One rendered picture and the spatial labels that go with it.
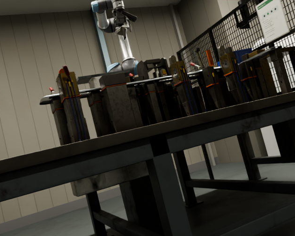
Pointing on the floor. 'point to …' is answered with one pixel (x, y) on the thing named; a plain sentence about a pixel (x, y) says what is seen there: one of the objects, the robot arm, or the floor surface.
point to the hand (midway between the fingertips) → (128, 36)
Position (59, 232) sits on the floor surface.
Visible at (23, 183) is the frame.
